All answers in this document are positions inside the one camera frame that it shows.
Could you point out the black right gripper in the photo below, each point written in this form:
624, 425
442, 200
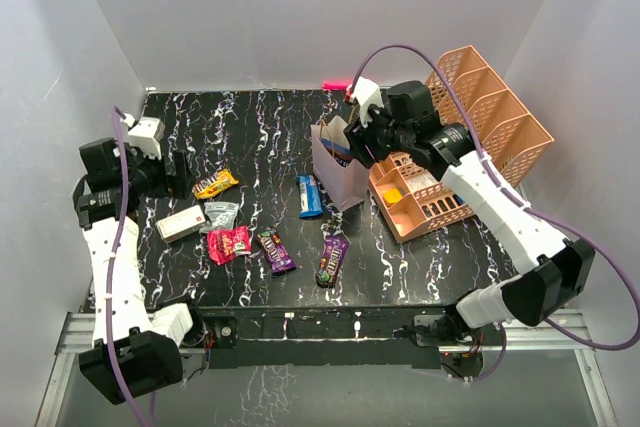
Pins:
361, 139

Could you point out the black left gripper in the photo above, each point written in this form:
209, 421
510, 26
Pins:
177, 185

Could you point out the blue burts chips bag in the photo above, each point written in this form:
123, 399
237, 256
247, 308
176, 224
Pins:
339, 153

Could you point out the yellow m&m's bag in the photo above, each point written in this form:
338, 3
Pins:
214, 185

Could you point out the grey snack packet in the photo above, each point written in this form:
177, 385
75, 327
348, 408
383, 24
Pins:
220, 216

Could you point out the lilac paper bag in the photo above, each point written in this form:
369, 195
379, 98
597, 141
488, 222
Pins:
346, 186

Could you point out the red himalaya snack packet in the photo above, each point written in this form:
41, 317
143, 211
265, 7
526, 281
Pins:
226, 245

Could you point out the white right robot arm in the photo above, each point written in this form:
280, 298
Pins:
551, 269

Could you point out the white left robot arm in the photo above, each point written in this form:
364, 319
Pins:
135, 351

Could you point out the purple m&m's bag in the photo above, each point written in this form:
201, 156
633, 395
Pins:
332, 258
278, 257

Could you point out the white cardboard box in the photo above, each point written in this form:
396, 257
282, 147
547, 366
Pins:
181, 224

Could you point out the white instruction leaflet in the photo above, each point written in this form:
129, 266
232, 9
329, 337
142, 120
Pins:
423, 183

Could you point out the pink tape marker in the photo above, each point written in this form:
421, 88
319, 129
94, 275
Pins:
335, 85

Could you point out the blue oreo snack pack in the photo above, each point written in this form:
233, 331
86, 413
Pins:
310, 201

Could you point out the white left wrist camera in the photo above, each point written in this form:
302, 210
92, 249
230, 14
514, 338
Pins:
145, 134

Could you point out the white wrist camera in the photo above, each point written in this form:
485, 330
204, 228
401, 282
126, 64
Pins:
363, 94
145, 134

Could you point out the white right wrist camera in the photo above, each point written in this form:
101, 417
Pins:
363, 94

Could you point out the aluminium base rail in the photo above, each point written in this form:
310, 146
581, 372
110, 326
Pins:
364, 336

